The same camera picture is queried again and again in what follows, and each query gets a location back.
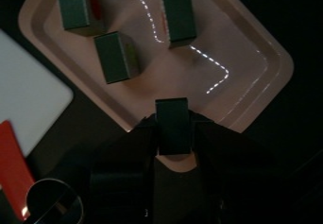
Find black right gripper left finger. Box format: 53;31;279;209
81;113;161;224

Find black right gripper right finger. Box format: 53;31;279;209
189;109;305;224

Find dark green toy sushi piece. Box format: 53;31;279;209
153;97;195;156

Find red toy knife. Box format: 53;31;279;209
0;119;36;222

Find pink plastic plate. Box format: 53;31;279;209
16;0;295;174

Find green filled toy sushi piece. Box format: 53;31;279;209
92;31;143;85

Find red filled toy sushi piece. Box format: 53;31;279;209
55;0;105;37
160;0;197;49

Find round shiny metal-rimmed disc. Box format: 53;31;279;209
24;178;84;224

